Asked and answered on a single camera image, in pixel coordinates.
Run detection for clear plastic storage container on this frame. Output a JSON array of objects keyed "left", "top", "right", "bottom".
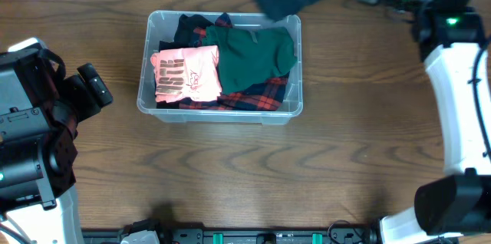
[{"left": 137, "top": 10, "right": 304, "bottom": 125}]

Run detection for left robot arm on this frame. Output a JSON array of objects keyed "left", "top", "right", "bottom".
[{"left": 1, "top": 38, "right": 113, "bottom": 243}]

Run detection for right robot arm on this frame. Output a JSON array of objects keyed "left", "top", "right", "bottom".
[{"left": 358, "top": 0, "right": 490, "bottom": 243}]

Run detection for red navy plaid shirt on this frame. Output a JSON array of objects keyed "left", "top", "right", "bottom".
[{"left": 174, "top": 13, "right": 289, "bottom": 111}]

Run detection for dark green garment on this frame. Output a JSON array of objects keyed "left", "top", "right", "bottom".
[{"left": 202, "top": 26, "right": 297, "bottom": 94}]

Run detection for pink printed t-shirt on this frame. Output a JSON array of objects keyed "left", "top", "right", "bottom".
[{"left": 150, "top": 45, "right": 222, "bottom": 103}]

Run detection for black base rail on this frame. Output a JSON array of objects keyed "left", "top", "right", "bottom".
[{"left": 82, "top": 227, "right": 381, "bottom": 244}]

